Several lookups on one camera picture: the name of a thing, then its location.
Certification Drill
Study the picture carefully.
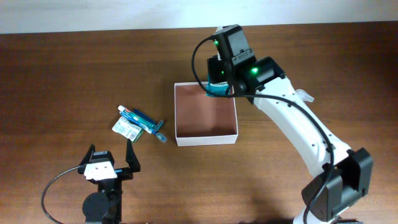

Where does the toothpaste tube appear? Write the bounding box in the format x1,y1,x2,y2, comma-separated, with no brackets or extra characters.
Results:
118,105,140,122

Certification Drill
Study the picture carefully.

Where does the blue white toothbrush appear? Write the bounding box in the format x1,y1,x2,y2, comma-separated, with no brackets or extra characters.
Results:
128,117,167,143

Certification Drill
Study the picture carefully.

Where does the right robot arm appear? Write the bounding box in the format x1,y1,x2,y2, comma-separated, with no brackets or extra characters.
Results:
209,24,373,223

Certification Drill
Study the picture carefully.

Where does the blue disposable razor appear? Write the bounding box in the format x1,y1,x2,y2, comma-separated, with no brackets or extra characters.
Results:
133,109,164,132

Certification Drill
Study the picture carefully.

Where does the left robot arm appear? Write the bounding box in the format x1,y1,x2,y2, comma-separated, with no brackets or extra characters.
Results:
78,139,141,224

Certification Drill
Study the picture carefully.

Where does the right black cable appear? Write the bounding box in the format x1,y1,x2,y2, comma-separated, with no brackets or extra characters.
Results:
190,35,336,224

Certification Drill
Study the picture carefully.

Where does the white cardboard box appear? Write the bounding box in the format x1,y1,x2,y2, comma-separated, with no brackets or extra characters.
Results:
174,82,239,147

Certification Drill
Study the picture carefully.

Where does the clear pump soap bottle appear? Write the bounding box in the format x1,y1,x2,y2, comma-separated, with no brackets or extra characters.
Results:
295,89,314,103

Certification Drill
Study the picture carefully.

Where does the black cable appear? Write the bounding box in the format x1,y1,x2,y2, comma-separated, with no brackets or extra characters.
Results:
190,35,336,224
40,164,85,224

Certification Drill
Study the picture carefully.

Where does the left black cable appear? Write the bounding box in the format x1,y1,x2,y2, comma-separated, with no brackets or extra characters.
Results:
40,164,85,224

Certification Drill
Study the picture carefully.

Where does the teal mouthwash bottle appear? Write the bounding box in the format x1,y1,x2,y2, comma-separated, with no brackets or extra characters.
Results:
205,82,231,97

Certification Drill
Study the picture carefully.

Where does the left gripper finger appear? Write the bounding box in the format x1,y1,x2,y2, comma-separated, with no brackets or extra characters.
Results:
126,139,141,172
80,144,95,166

